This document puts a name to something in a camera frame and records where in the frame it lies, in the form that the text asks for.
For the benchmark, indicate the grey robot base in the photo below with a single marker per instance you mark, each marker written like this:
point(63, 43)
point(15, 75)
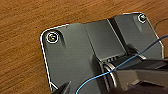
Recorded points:
point(76, 50)

